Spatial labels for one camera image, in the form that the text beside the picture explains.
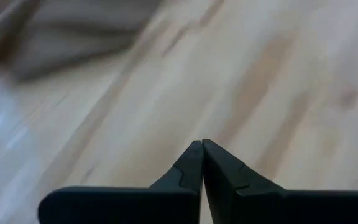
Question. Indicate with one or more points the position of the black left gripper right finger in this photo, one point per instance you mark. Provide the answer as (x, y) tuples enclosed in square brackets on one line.
[(259, 205)]

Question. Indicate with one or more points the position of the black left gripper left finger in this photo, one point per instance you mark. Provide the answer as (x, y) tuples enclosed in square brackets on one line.
[(135, 205)]

